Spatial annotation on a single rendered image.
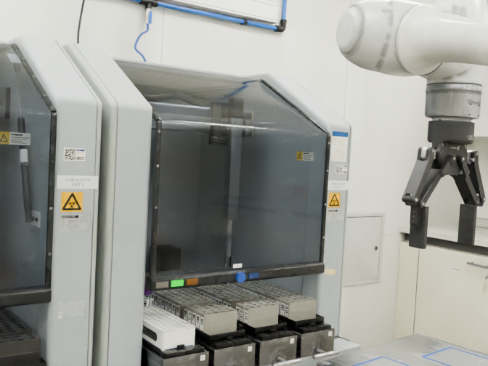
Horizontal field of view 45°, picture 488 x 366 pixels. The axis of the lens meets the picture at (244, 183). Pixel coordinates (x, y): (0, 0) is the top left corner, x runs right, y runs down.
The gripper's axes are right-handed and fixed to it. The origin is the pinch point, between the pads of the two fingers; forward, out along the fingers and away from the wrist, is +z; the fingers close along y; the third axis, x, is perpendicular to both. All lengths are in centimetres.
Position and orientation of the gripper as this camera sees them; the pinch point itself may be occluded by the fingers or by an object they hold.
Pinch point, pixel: (442, 239)
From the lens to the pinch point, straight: 108.4
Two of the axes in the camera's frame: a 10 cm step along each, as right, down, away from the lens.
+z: -0.5, 10.0, 0.5
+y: 8.1, 0.1, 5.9
